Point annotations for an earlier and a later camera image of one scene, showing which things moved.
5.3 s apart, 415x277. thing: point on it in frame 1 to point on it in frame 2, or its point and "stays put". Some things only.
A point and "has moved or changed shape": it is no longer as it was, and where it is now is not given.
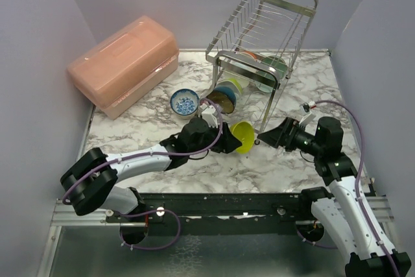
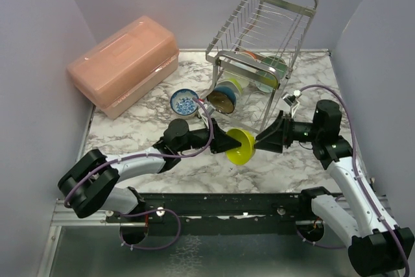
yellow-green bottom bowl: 244,132 has moved or changed shape
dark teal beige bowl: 224,98 stays put
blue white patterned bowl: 184,102 stays put
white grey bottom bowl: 243,82 stays put
